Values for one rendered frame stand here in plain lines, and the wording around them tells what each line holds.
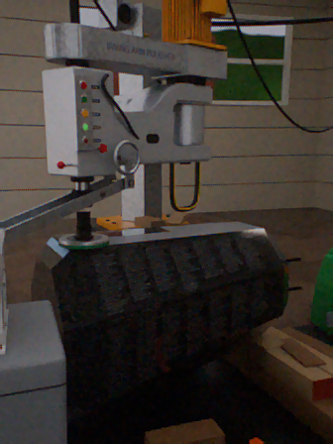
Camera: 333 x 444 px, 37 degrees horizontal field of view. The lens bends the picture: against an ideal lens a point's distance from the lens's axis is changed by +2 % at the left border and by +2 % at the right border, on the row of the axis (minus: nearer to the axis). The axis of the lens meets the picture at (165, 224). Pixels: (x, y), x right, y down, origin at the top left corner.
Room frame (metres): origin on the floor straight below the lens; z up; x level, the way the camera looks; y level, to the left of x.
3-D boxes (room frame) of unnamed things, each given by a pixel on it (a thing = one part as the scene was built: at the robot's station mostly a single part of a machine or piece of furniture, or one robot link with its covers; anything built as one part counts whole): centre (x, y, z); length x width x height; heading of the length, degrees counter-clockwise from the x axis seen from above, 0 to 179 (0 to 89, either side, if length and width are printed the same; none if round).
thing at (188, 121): (2.59, -0.10, 1.37); 0.19 x 0.19 x 0.20
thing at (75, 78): (1.99, 0.33, 1.40); 0.08 x 0.03 x 0.28; 136
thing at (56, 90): (2.18, 0.30, 1.35); 0.36 x 0.22 x 0.45; 136
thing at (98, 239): (2.12, 0.36, 0.87); 0.21 x 0.21 x 0.01
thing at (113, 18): (3.14, 0.30, 2.00); 0.20 x 0.18 x 0.15; 24
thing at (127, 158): (2.12, 0.19, 1.22); 0.15 x 0.10 x 0.15; 136
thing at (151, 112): (2.39, 0.08, 1.33); 0.74 x 0.23 x 0.49; 136
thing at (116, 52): (2.37, 0.11, 1.64); 0.96 x 0.25 x 0.17; 136
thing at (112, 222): (3.19, 0.16, 0.76); 0.49 x 0.49 x 0.05; 24
